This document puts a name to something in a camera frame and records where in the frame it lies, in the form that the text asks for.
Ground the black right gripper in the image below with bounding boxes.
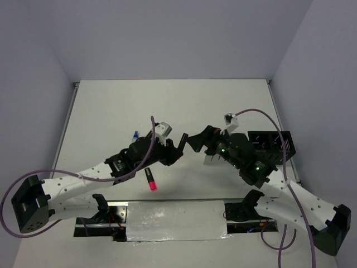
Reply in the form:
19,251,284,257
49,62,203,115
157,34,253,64
185,125,242,169

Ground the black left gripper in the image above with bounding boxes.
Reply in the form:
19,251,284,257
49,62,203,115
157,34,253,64
135,135,183,171

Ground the orange cap black highlighter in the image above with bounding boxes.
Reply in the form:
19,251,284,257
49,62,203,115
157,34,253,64
177,133,188,151

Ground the pink cap black highlighter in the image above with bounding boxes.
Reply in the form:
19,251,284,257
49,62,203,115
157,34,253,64
144,167,157,191

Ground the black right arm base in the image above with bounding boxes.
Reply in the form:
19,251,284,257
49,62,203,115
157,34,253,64
223,202,271,222

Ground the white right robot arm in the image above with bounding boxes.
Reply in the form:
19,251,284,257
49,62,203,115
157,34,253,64
187,126,351,256

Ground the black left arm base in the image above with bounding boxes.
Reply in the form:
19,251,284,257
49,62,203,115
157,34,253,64
73,202,129,242

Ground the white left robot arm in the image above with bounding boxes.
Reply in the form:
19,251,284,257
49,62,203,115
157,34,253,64
11,134,188,238

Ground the white slotted organizer box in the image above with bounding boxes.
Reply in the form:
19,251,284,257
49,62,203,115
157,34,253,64
203,154,226,165

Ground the clear spray bottle blue cap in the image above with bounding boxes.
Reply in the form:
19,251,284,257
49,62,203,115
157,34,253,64
132,131,139,142

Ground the silver foil covered panel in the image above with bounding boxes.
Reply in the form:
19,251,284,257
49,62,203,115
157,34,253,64
126,200,229,242

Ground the black slotted organizer box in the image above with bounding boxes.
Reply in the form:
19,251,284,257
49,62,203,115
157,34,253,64
248,131,296,165

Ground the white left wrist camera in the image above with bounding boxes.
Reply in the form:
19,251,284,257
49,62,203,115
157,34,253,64
155,122,172,146

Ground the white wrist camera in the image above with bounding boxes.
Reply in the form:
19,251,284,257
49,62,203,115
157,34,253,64
155,122,172,146
220,113,239,135

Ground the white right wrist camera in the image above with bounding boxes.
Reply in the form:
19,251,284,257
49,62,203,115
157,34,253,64
220,113,239,135

